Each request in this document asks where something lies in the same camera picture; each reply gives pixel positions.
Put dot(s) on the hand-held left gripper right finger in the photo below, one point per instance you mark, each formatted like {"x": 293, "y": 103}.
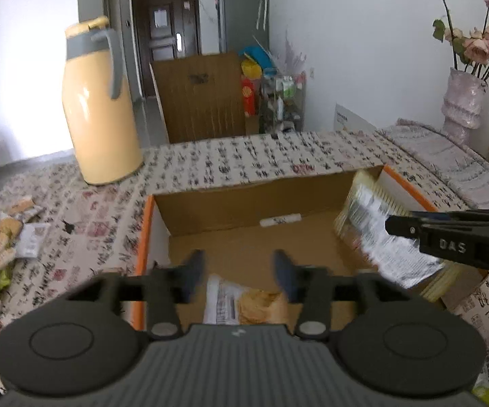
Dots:
{"x": 284, "y": 273}

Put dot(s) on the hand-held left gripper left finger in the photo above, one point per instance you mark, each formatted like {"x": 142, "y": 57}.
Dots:
{"x": 195, "y": 271}

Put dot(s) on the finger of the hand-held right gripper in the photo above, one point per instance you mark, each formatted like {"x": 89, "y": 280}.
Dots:
{"x": 460, "y": 215}
{"x": 403, "y": 229}

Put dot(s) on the silver white snack packet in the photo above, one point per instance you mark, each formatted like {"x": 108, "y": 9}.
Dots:
{"x": 380, "y": 241}

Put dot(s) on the orange white snack packet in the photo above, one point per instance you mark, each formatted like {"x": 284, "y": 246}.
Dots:
{"x": 244, "y": 305}

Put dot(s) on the red orange cardboard box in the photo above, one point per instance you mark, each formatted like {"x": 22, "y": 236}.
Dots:
{"x": 248, "y": 203}

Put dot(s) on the white paper strip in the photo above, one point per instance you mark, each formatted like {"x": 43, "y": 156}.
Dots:
{"x": 280, "y": 220}

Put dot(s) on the silver striped snack packet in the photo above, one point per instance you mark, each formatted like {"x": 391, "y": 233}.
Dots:
{"x": 441, "y": 282}

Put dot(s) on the pink ribbed vase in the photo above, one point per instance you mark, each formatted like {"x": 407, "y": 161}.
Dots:
{"x": 462, "y": 106}

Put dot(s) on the calligraphy print tablecloth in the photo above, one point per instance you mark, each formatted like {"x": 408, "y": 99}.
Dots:
{"x": 100, "y": 203}

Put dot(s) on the white board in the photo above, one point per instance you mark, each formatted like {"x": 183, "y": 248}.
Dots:
{"x": 352, "y": 118}

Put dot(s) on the white squeeze bottle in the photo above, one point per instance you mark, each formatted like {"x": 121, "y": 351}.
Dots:
{"x": 280, "y": 110}

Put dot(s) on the brown cardboard carton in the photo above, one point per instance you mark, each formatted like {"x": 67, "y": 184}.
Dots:
{"x": 202, "y": 101}

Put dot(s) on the bunch of dried roses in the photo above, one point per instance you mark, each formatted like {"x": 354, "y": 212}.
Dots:
{"x": 481, "y": 44}

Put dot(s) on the yellow thermos jug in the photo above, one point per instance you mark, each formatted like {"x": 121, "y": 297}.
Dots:
{"x": 100, "y": 127}

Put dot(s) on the red gift box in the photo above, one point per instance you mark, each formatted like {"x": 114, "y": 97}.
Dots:
{"x": 248, "y": 95}

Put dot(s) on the green white carton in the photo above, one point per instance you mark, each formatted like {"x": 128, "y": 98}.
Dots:
{"x": 287, "y": 86}

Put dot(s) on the pale dried flower bunch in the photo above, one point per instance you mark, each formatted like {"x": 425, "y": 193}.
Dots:
{"x": 295, "y": 53}

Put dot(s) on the yellow bag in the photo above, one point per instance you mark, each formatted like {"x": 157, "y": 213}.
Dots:
{"x": 250, "y": 68}

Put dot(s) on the dark wooden door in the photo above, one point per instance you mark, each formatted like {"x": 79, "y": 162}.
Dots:
{"x": 166, "y": 55}

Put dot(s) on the blue plastic item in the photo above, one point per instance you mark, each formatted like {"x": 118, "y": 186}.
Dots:
{"x": 261, "y": 56}

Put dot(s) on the grey refrigerator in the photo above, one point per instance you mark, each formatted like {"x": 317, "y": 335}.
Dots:
{"x": 244, "y": 21}

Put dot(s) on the paper notice on door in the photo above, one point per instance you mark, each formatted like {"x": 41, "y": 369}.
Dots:
{"x": 160, "y": 18}

